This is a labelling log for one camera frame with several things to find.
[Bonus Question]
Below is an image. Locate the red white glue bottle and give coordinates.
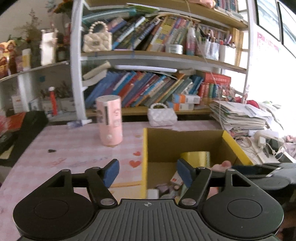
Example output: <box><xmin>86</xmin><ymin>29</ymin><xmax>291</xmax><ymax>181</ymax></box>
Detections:
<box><xmin>49</xmin><ymin>86</ymin><xmax>58</xmax><ymax>116</ymax></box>

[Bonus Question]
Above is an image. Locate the red booklet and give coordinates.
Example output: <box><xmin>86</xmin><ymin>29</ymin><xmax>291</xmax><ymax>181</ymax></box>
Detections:
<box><xmin>0</xmin><ymin>113</ymin><xmax>26</xmax><ymax>136</ymax></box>

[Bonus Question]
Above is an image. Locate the white yellow jar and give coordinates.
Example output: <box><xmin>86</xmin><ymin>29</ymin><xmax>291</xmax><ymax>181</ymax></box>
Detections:
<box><xmin>22</xmin><ymin>48</ymin><xmax>31</xmax><ymax>71</ymax></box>

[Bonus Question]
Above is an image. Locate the white quilted pearl handbag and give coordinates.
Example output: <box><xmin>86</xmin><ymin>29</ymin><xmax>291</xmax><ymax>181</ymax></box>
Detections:
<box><xmin>147</xmin><ymin>103</ymin><xmax>178</xmax><ymax>127</ymax></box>

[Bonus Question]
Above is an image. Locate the white power strip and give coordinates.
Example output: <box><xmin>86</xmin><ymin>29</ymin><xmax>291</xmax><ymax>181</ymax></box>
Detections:
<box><xmin>253</xmin><ymin>130</ymin><xmax>285</xmax><ymax>148</ymax></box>

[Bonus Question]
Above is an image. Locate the row of leaning books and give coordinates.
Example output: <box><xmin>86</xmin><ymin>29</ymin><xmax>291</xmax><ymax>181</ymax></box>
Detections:
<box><xmin>83</xmin><ymin>70</ymin><xmax>204</xmax><ymax>108</ymax></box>

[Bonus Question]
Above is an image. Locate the white pen holder box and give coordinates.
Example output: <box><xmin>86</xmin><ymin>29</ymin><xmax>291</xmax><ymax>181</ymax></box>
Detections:
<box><xmin>219</xmin><ymin>45</ymin><xmax>236</xmax><ymax>65</ymax></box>

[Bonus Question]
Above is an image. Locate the fortune god figurine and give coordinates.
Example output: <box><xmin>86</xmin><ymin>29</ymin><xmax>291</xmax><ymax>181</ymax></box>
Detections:
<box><xmin>0</xmin><ymin>40</ymin><xmax>17</xmax><ymax>78</ymax></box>

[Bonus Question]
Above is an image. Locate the pink checkered tablecloth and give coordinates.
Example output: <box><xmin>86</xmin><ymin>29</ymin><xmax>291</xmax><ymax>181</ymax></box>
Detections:
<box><xmin>1</xmin><ymin>120</ymin><xmax>222</xmax><ymax>240</ymax></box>

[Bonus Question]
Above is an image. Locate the stack of newspapers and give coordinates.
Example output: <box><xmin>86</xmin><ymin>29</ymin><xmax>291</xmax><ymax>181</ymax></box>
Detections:
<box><xmin>209</xmin><ymin>100</ymin><xmax>273</xmax><ymax>138</ymax></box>

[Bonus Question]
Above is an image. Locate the small white red box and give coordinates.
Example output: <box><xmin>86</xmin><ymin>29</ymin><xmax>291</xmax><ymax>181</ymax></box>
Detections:
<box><xmin>170</xmin><ymin>171</ymin><xmax>183</xmax><ymax>186</ymax></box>

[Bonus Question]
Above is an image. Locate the yellow packing tape roll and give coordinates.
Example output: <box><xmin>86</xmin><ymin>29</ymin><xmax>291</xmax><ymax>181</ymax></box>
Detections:
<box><xmin>180</xmin><ymin>151</ymin><xmax>211</xmax><ymax>168</ymax></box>

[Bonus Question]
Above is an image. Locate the white metal bookshelf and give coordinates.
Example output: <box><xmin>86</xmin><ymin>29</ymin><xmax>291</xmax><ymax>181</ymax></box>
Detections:
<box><xmin>0</xmin><ymin>0</ymin><xmax>253</xmax><ymax>121</ymax></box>

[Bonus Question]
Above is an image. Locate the white milk carton vase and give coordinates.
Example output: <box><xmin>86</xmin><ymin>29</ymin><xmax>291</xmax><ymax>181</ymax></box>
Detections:
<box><xmin>40</xmin><ymin>28</ymin><xmax>58</xmax><ymax>66</ymax></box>

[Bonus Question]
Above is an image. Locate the red boxed book set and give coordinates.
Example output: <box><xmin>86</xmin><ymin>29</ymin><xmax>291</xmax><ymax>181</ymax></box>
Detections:
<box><xmin>197</xmin><ymin>71</ymin><xmax>231</xmax><ymax>99</ymax></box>

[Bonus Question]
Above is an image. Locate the pink cylindrical humidifier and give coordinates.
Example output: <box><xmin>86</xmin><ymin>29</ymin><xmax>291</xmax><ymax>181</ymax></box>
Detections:
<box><xmin>96</xmin><ymin>95</ymin><xmax>123</xmax><ymax>146</ymax></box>

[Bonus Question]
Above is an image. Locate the pink plush in box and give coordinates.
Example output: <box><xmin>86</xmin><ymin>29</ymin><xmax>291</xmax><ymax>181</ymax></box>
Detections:
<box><xmin>211</xmin><ymin>161</ymin><xmax>232</xmax><ymax>172</ymax></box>

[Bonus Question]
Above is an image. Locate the orange white medicine box upper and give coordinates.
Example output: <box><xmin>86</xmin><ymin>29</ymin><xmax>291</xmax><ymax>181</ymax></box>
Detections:
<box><xmin>172</xmin><ymin>94</ymin><xmax>201</xmax><ymax>104</ymax></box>

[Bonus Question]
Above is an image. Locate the orange white medicine box lower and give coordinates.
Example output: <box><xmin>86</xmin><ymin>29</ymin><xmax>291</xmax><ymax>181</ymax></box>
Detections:
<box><xmin>166</xmin><ymin>101</ymin><xmax>194</xmax><ymax>111</ymax></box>

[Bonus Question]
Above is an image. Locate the yellow cardboard box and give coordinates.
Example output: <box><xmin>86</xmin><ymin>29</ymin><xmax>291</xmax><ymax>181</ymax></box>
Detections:
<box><xmin>140</xmin><ymin>127</ymin><xmax>255</xmax><ymax>200</ymax></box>

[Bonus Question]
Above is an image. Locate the cream quilted pearl handbag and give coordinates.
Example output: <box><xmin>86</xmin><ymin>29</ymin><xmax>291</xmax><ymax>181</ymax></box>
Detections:
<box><xmin>82</xmin><ymin>21</ymin><xmax>112</xmax><ymax>53</ymax></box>

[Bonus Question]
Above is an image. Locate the orange white medicine box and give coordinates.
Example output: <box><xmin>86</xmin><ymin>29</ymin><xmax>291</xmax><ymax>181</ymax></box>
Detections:
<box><xmin>166</xmin><ymin>101</ymin><xmax>194</xmax><ymax>111</ymax></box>
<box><xmin>172</xmin><ymin>94</ymin><xmax>201</xmax><ymax>104</ymax></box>

